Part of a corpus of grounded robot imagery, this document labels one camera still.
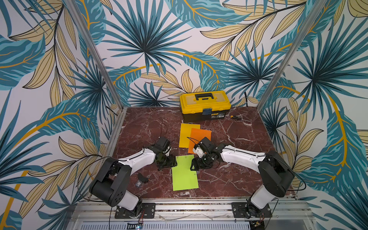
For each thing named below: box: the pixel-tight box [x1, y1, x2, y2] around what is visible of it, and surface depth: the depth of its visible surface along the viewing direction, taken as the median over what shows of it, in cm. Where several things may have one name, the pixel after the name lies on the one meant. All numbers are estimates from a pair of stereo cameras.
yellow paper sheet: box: [178, 123, 201, 149], surface depth 109 cm
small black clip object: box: [137, 172, 150, 183], surface depth 86 cm
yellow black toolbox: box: [179, 90, 232, 124], surface depth 103 cm
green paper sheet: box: [171, 154, 199, 192], surface depth 87 cm
